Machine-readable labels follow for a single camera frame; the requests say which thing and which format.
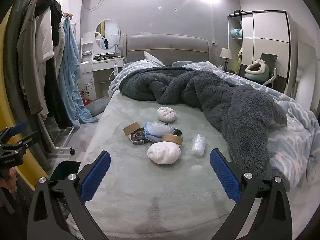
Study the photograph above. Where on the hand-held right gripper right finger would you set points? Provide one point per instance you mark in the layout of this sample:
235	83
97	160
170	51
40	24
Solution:
223	177

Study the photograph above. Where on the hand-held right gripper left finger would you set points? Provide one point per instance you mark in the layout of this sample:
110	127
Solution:
96	177

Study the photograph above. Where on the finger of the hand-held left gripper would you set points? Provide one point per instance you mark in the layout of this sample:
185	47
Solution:
30	140
18	128

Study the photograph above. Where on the dark teal trash bin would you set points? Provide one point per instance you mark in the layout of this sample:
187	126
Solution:
63	170

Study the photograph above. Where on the clear plastic air cushion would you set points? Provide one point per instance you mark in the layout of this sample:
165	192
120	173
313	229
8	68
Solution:
197	145

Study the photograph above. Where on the dark snack packet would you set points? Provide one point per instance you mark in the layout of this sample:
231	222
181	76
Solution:
136	138

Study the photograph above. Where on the cardboard tape roll core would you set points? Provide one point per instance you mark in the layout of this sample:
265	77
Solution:
168	138
128	130

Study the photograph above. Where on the black sock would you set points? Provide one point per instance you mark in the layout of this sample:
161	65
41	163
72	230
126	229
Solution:
178	131

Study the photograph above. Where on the large white sock ball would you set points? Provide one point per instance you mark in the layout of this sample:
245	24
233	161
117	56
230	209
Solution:
163	153

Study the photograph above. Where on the blue tissue packet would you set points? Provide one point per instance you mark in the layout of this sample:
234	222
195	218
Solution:
156	132

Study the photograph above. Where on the small white sock ball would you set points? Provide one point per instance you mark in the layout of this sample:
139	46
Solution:
167	114

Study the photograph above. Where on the person's left hand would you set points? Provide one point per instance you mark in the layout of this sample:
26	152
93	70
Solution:
11	183

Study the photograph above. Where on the yellow curtain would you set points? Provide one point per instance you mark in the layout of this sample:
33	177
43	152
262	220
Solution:
7	110

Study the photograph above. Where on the white clothes rack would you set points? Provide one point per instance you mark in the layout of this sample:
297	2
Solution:
61	150

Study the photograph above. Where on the bed with grey headboard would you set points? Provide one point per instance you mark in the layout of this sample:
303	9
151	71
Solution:
140	185

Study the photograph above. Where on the black trousers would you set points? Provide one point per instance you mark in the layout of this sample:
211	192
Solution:
57	100

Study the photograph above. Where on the grey green coat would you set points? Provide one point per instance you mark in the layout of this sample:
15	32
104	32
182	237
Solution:
27	67

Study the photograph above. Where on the grey floor cushion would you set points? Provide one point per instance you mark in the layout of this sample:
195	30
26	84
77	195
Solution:
97	106

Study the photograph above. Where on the light blue robe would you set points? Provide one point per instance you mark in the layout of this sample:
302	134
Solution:
70	67

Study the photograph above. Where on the beige sweater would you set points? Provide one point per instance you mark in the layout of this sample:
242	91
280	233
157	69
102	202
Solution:
59	55

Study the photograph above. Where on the blue patterned duvet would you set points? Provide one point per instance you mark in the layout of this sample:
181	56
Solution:
295	130

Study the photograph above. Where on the dark grey fluffy blanket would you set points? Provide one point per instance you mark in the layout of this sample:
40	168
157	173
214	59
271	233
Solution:
212	92

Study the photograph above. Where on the white shirt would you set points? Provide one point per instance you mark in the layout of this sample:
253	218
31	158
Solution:
46	37

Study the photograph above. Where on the white dressing table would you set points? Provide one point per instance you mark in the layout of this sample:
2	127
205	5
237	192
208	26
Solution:
105	63

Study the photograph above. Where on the white power strip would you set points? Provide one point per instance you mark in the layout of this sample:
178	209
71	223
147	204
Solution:
115	70

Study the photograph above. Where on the green cream plush pet bed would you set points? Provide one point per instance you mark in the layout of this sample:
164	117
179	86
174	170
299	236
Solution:
262	73

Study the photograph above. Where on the black hanging garment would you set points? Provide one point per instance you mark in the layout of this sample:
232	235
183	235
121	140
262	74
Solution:
56	17

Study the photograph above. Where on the yellow green garment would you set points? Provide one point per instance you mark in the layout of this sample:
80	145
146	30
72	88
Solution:
239	60

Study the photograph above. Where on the blue grey pillow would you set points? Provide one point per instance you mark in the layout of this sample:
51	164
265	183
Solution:
185	63

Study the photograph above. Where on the bedside table lamp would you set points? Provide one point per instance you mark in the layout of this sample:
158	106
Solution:
225	53

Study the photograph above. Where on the black desk chair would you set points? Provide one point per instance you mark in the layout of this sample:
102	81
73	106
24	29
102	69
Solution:
271	60

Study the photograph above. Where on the white vanity lamp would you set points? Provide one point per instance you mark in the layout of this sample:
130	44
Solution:
115	40

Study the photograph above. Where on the white board panel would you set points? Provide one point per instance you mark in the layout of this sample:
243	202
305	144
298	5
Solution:
306	75

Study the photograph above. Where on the white pillow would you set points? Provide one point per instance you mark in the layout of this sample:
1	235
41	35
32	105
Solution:
152	58

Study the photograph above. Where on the teal plush cushion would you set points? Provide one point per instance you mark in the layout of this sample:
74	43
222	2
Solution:
235	33

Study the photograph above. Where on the white wardrobe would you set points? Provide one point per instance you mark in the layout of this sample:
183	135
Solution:
270	30

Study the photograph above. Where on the round wall mirror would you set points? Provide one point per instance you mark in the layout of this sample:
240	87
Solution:
106	30

